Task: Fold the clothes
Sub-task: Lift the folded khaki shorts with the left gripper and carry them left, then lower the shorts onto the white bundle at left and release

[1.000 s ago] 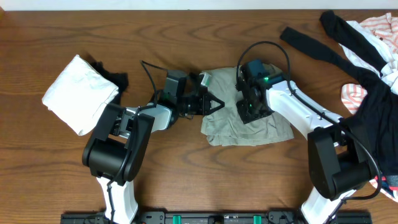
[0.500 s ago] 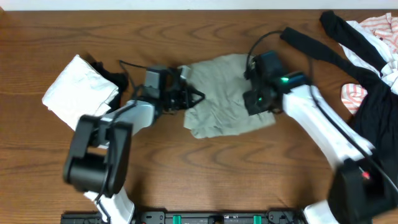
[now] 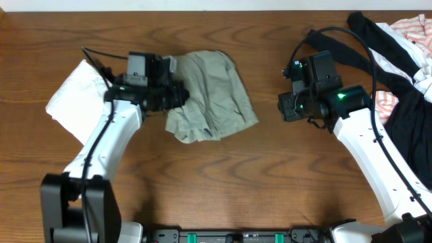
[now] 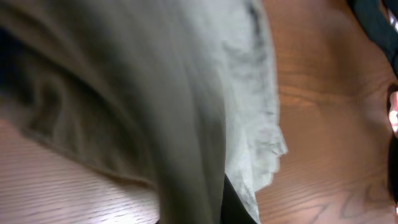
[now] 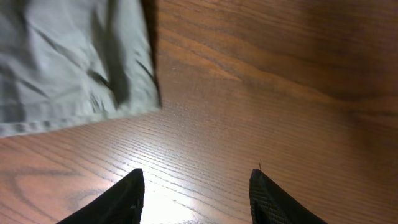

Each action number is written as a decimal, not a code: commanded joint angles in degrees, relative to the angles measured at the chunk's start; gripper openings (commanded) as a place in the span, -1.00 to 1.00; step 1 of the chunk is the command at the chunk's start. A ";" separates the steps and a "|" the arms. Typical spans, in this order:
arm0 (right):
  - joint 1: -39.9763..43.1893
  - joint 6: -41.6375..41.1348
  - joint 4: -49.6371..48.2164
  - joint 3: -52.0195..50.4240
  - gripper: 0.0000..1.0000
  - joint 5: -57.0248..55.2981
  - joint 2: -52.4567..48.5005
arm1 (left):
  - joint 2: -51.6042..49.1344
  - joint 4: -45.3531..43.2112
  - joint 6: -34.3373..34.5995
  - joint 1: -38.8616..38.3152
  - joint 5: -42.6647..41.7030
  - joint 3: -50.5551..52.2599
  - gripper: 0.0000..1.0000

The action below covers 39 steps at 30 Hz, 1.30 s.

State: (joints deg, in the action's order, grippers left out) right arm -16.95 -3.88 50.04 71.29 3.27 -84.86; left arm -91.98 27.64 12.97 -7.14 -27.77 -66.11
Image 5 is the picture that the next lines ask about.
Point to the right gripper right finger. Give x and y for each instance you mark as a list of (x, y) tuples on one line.
[(270, 204)]

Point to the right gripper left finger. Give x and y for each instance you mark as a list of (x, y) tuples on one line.
[(121, 204)]

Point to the khaki green shorts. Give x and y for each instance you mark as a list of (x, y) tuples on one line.
[(66, 63)]

